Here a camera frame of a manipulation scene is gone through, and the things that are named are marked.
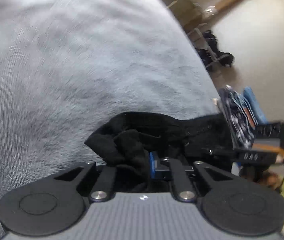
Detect black smile t-shirt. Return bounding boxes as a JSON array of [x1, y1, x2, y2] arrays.
[[85, 112, 233, 192]]

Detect blue folded scarf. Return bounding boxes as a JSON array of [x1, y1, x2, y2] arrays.
[[243, 87, 268, 125]]

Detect metal shoe rack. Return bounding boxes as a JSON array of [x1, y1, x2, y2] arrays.
[[186, 23, 235, 73]]

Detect long cardboard tube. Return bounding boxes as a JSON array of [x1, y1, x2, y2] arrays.
[[203, 0, 242, 20]]

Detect grey bed blanket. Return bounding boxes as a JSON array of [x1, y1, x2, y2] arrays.
[[0, 0, 217, 237]]

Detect cardboard boxes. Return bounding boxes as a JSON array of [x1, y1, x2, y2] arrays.
[[144, 0, 204, 33]]

